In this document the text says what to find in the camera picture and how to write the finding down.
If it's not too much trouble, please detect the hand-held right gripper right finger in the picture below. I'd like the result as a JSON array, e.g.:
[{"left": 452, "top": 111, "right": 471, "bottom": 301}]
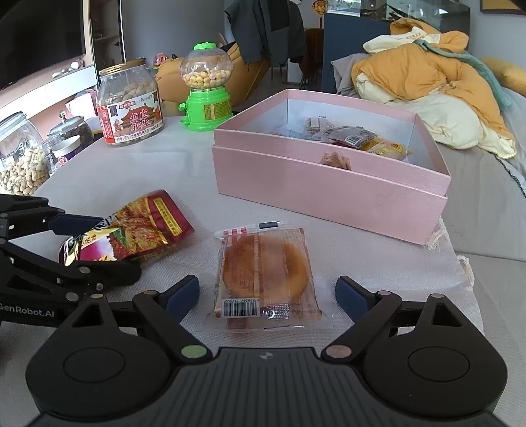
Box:
[{"left": 321, "top": 276, "right": 457, "bottom": 364}]

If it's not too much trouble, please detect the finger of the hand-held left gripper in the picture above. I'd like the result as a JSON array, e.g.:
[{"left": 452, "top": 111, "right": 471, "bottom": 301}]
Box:
[
  {"left": 0, "top": 242, "right": 142, "bottom": 304},
  {"left": 0, "top": 195, "right": 103, "bottom": 241}
]

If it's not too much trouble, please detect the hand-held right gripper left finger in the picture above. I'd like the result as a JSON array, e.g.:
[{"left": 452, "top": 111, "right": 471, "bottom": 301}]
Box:
[{"left": 72, "top": 275, "right": 210, "bottom": 364}]

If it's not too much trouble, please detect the red purple snack packet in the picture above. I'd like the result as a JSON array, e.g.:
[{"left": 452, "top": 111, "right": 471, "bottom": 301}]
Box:
[{"left": 58, "top": 189, "right": 196, "bottom": 265}]

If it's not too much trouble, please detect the round cake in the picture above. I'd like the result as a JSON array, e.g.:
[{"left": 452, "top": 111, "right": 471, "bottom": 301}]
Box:
[{"left": 195, "top": 224, "right": 333, "bottom": 335}]

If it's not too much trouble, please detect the pink cardboard box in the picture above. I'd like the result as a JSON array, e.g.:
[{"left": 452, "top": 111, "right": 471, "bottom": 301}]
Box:
[{"left": 211, "top": 88, "right": 452, "bottom": 247}]

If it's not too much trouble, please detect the yellow snack packet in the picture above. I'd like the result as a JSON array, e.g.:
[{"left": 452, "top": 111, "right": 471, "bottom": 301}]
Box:
[{"left": 362, "top": 137, "right": 412, "bottom": 161}]

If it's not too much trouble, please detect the silver grey snack packet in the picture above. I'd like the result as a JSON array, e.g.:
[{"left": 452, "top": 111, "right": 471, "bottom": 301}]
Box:
[{"left": 321, "top": 126, "right": 378, "bottom": 148}]

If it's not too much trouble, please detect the large glass peanut jar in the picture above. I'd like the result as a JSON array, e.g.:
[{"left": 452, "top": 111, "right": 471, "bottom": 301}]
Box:
[{"left": 0, "top": 112, "right": 52, "bottom": 195}]

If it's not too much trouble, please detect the small glass jar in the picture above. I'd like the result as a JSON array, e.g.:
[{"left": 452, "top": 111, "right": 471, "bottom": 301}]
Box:
[{"left": 41, "top": 137, "right": 58, "bottom": 175}]

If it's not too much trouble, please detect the white purple paper cup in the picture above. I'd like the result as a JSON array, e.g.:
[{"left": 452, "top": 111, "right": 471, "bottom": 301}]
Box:
[{"left": 51, "top": 135, "right": 83, "bottom": 167}]

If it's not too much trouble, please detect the glass jar with dark contents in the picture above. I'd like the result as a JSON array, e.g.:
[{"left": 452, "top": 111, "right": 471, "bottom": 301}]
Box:
[{"left": 48, "top": 111, "right": 95, "bottom": 150}]

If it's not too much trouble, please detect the white woven tablecloth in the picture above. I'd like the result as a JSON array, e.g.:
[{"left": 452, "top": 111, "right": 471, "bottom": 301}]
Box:
[{"left": 31, "top": 115, "right": 486, "bottom": 362}]

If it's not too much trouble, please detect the red label plastic peanut jar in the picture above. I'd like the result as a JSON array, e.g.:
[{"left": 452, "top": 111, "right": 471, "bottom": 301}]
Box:
[{"left": 95, "top": 58, "right": 165, "bottom": 147}]

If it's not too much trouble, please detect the pink paper bag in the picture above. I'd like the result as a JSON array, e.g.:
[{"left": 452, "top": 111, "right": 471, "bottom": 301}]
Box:
[{"left": 65, "top": 91, "right": 99, "bottom": 120}]

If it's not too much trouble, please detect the brown wrapped snack piece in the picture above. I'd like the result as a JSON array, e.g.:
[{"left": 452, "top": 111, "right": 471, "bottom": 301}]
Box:
[{"left": 321, "top": 151, "right": 353, "bottom": 170}]

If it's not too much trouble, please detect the white television shelf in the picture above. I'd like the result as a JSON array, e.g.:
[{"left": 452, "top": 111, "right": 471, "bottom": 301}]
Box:
[{"left": 0, "top": 61, "right": 99, "bottom": 122}]

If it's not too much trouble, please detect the grey sofa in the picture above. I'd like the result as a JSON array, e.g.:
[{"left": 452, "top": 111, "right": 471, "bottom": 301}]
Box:
[{"left": 331, "top": 53, "right": 526, "bottom": 263}]

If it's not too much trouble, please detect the green candy dispenser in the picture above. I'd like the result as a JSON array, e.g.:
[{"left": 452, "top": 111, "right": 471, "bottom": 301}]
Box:
[{"left": 178, "top": 42, "right": 234, "bottom": 132}]

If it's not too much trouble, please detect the black television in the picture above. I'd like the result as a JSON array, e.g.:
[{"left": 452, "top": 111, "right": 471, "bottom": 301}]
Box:
[{"left": 0, "top": 0, "right": 88, "bottom": 91}]

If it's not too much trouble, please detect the yellow armchair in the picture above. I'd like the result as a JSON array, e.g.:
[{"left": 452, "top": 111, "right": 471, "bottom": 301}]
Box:
[{"left": 156, "top": 39, "right": 272, "bottom": 113}]

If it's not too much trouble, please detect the orange and cream duvet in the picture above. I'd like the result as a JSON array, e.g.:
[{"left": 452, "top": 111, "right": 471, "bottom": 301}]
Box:
[{"left": 351, "top": 17, "right": 518, "bottom": 161}]

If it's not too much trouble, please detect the dark wooden chair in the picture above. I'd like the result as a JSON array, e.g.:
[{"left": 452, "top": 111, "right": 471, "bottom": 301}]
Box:
[{"left": 303, "top": 28, "right": 326, "bottom": 89}]

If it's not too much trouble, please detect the teal cloth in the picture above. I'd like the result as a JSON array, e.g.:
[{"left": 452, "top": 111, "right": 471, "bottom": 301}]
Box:
[{"left": 413, "top": 39, "right": 512, "bottom": 109}]

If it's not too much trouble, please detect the yellow cushion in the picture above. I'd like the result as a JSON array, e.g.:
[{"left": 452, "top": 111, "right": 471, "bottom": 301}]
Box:
[{"left": 481, "top": 57, "right": 526, "bottom": 97}]

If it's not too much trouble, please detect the dark grey jacket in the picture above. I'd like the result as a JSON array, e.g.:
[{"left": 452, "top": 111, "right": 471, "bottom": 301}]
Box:
[{"left": 224, "top": 0, "right": 308, "bottom": 66}]

